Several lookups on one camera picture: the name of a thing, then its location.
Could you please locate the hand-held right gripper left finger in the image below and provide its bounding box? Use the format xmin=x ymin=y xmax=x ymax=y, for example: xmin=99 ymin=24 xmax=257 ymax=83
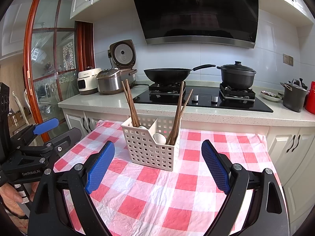
xmin=29 ymin=141 xmax=116 ymax=236

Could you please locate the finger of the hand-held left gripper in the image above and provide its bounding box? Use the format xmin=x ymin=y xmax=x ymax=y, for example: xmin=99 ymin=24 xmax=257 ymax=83
xmin=10 ymin=117 xmax=59 ymax=150
xmin=16 ymin=127 xmax=82 ymax=164

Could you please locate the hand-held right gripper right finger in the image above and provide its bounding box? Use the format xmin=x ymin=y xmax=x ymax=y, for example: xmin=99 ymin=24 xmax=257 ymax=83
xmin=201 ymin=140 xmax=290 ymax=236

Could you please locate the white perforated plastic basket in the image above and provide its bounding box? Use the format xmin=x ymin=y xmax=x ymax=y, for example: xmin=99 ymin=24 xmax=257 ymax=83
xmin=121 ymin=116 xmax=182 ymax=171

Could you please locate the person's left hand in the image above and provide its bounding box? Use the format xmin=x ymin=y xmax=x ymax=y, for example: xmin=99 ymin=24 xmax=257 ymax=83
xmin=0 ymin=182 xmax=40 ymax=217

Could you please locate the red white checkered tablecloth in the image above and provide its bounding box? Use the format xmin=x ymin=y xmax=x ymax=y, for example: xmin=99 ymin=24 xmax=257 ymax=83
xmin=53 ymin=120 xmax=288 ymax=236

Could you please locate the white ornate chair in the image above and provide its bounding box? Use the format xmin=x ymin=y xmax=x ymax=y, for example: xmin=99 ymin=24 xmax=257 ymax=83
xmin=12 ymin=91 xmax=32 ymax=128

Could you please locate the white small cooker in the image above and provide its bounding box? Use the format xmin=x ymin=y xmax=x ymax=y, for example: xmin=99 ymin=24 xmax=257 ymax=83
xmin=77 ymin=67 xmax=102 ymax=95

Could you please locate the black glass gas stove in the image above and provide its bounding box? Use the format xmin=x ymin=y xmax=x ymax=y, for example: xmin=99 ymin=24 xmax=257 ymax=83
xmin=133 ymin=85 xmax=274 ymax=113

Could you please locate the silver rice cooker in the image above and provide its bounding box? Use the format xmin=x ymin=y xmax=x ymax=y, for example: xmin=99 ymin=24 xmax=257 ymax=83
xmin=95 ymin=39 xmax=138 ymax=95

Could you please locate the wooden framed glass door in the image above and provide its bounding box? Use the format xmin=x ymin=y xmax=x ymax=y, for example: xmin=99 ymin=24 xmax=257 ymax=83
xmin=23 ymin=0 xmax=94 ymax=143

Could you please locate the white plate with food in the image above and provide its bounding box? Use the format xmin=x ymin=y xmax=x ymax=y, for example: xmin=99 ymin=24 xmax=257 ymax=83
xmin=260 ymin=90 xmax=282 ymax=103

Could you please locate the black pot with lid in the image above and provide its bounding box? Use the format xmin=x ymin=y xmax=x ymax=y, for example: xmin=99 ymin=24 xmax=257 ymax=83
xmin=217 ymin=61 xmax=257 ymax=90

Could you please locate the grey stockpot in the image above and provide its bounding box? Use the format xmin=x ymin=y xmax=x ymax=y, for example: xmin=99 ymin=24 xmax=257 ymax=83
xmin=280 ymin=80 xmax=309 ymax=113

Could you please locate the black wok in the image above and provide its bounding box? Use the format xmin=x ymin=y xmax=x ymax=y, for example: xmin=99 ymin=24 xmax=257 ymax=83
xmin=143 ymin=64 xmax=216 ymax=83

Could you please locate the red thermos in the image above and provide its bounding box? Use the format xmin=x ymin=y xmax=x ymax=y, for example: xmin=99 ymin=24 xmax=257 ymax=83
xmin=305 ymin=81 xmax=315 ymax=115

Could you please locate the black glass range hood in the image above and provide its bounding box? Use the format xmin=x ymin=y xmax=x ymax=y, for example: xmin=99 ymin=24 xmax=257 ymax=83
xmin=127 ymin=0 xmax=259 ymax=49

